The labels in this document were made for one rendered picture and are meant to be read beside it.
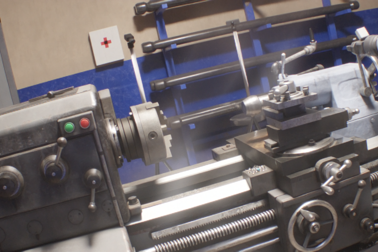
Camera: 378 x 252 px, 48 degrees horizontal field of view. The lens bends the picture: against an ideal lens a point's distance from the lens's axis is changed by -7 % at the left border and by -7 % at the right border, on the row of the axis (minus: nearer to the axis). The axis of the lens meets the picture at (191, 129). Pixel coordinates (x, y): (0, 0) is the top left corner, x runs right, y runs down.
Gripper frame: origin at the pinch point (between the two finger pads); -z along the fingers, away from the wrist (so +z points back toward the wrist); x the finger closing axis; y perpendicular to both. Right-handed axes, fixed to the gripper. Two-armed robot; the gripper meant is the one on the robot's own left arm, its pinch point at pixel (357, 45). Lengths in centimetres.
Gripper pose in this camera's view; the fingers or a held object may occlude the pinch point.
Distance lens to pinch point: 202.0
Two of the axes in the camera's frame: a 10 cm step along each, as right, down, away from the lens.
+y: -3.1, -9.2, -2.2
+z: 2.2, 1.5, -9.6
